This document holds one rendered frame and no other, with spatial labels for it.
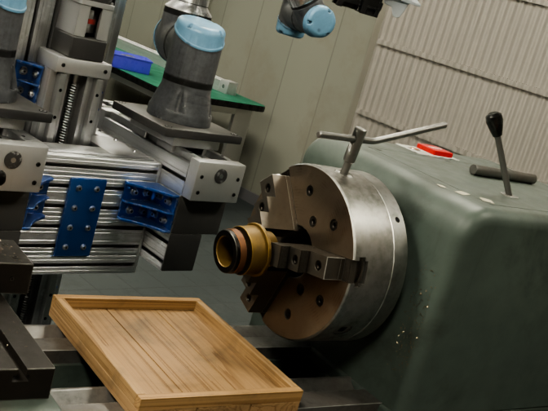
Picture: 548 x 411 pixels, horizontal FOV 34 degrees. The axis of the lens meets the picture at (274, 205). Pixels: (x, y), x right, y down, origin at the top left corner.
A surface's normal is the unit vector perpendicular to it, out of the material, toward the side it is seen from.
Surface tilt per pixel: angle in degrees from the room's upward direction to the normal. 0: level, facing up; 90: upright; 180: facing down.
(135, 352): 0
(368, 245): 62
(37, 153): 90
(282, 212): 50
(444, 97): 90
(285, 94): 90
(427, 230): 90
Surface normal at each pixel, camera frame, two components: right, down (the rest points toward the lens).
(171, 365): 0.27, -0.93
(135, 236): 0.64, 0.35
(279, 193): 0.59, -0.33
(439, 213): -0.57, -0.52
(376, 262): 0.59, 0.07
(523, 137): -0.72, -0.04
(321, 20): 0.33, 0.32
